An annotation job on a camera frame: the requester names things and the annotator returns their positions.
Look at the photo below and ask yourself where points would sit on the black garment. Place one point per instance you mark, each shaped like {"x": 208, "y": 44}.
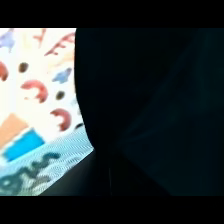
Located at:
{"x": 150, "y": 83}

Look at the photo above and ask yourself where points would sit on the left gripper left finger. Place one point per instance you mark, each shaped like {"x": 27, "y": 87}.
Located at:
{"x": 90, "y": 176}

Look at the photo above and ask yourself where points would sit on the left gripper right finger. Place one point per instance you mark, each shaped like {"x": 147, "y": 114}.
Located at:
{"x": 130, "y": 180}

